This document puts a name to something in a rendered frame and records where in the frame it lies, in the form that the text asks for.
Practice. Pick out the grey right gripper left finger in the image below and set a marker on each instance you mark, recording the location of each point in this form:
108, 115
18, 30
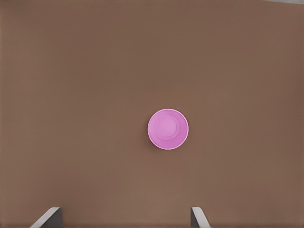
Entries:
51, 218

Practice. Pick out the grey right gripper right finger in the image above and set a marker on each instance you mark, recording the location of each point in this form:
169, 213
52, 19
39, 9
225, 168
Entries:
198, 218

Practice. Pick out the pink bowl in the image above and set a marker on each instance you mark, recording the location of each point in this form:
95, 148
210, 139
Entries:
168, 129

